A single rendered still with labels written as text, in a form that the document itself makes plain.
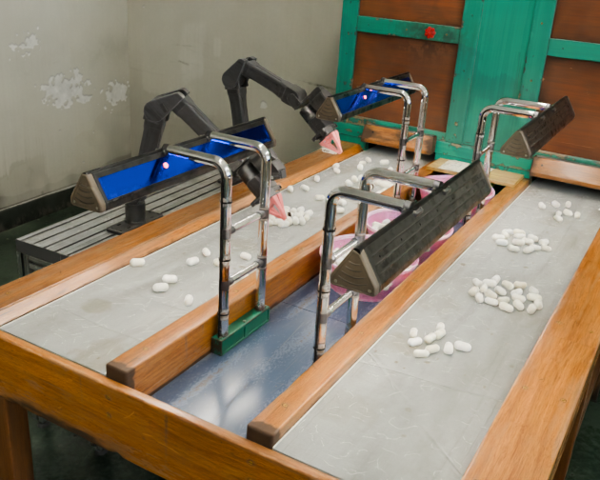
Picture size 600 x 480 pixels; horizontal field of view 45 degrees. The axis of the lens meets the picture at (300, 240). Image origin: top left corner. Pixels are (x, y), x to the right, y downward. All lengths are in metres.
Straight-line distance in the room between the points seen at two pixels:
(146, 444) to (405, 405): 0.49
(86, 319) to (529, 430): 0.94
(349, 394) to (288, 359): 0.25
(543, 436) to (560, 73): 1.65
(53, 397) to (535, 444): 0.93
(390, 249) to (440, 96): 1.75
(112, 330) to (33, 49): 2.68
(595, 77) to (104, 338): 1.88
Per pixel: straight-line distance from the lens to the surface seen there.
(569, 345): 1.67
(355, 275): 1.10
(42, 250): 2.20
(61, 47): 4.23
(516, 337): 1.70
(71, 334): 1.59
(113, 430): 1.48
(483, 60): 2.80
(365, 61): 2.97
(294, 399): 1.33
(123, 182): 1.44
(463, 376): 1.52
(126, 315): 1.65
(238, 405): 1.47
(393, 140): 2.90
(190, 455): 1.36
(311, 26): 3.90
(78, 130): 4.39
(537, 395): 1.47
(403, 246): 1.20
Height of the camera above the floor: 1.54
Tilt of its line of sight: 23 degrees down
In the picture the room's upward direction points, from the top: 4 degrees clockwise
